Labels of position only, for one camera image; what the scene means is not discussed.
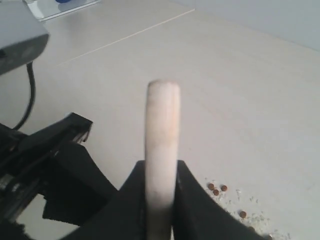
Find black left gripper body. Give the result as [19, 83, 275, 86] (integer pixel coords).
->
[0, 112, 93, 223]

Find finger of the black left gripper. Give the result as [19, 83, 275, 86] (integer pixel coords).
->
[42, 142, 118, 225]

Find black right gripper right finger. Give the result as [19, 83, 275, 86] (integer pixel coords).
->
[172, 160, 272, 240]

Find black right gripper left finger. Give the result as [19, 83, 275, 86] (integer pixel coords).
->
[63, 160, 146, 240]

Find wide white paint brush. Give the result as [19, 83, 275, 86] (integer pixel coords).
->
[144, 79, 181, 240]

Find brown pellets and white crumbs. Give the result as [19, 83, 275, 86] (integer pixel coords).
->
[204, 177, 293, 240]

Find clear box with blue object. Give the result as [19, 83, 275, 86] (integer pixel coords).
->
[23, 0, 100, 22]

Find black left camera cable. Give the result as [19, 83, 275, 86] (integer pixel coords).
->
[11, 61, 37, 131]

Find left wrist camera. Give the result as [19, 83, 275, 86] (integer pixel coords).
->
[0, 1, 50, 75]

